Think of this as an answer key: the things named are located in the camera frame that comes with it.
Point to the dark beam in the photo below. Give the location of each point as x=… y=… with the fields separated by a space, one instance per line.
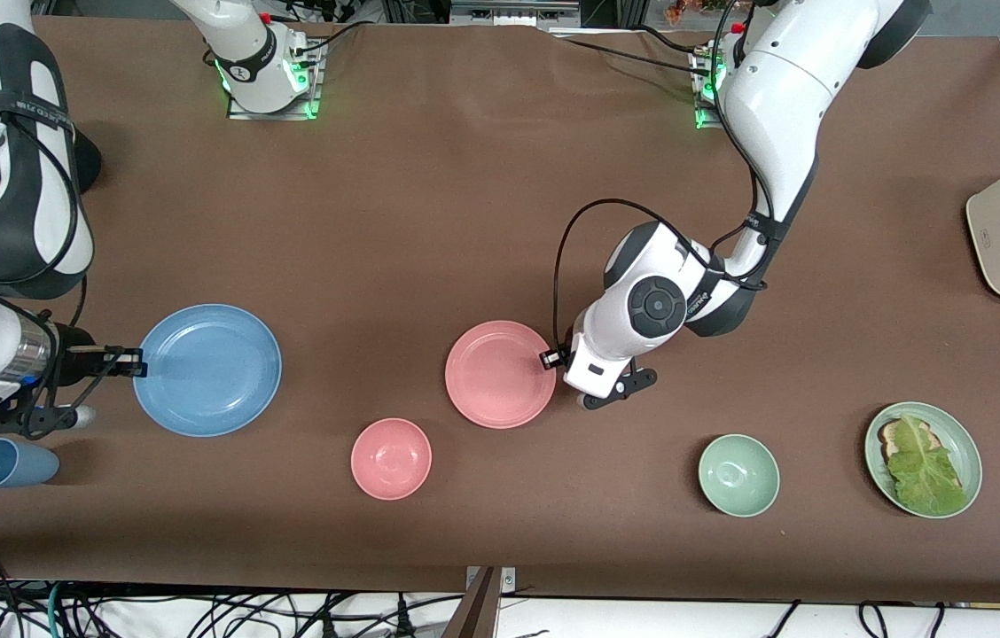
x=475 y=613

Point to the blue plate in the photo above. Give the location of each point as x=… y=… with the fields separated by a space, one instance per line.
x=216 y=372

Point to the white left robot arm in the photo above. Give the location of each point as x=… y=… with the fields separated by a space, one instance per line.
x=784 y=89

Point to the green plate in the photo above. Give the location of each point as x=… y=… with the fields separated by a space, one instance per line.
x=959 y=443

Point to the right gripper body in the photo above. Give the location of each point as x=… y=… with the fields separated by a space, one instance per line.
x=72 y=348

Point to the blue cup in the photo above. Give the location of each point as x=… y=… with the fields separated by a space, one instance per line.
x=11 y=463

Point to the aluminium rail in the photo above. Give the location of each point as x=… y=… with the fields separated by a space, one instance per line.
x=509 y=13

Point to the pink plate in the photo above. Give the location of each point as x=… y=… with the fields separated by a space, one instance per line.
x=500 y=375

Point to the metal table edge bracket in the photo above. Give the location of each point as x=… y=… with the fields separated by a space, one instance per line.
x=509 y=580

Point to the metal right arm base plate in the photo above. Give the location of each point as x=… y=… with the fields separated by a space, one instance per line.
x=274 y=115

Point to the green bowl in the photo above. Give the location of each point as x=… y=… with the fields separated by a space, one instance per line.
x=738 y=475

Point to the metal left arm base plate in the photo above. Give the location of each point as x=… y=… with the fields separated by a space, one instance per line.
x=704 y=120

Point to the brown table cover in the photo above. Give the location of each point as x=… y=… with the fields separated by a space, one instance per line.
x=429 y=204

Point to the green lettuce leaf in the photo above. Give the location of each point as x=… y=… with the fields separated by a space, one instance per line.
x=925 y=470

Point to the toast bread slice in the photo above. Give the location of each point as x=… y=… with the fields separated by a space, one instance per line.
x=890 y=434

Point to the pink bowl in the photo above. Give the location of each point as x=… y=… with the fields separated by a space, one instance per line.
x=391 y=458

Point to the colourful flower bunch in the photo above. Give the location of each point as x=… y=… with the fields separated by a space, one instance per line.
x=695 y=9

